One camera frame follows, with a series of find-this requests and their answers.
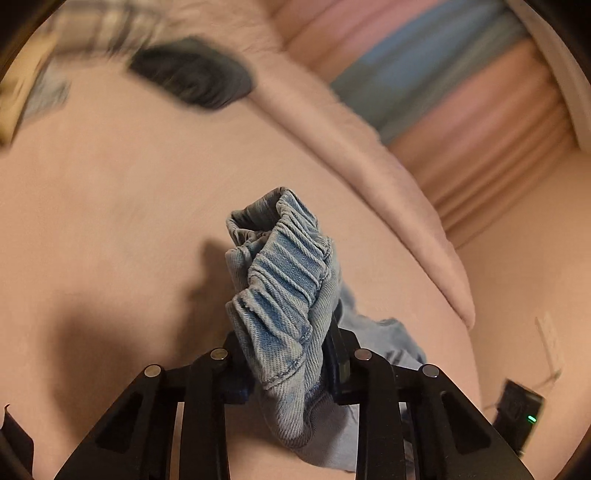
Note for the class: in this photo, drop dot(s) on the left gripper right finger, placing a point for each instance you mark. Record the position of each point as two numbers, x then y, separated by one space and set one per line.
423 408

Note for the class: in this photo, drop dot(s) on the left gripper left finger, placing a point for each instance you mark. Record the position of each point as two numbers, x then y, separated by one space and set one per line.
167 419

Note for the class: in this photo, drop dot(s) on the light blue denim pants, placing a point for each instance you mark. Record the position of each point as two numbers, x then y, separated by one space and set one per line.
289 289

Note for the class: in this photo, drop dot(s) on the pink bed sheet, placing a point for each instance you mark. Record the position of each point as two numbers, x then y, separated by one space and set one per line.
113 237

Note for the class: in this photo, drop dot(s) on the pink curtain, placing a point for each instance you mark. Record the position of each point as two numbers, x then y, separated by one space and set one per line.
458 91

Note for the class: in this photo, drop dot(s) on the dark folded jeans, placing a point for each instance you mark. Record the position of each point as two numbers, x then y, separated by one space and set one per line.
194 72

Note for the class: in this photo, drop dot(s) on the pink duvet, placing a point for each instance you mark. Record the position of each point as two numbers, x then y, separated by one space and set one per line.
305 106

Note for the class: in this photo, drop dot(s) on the plaid pillow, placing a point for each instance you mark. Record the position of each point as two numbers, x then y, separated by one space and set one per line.
86 28

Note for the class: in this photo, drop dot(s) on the white wall socket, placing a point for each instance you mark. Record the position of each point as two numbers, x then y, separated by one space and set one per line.
551 344

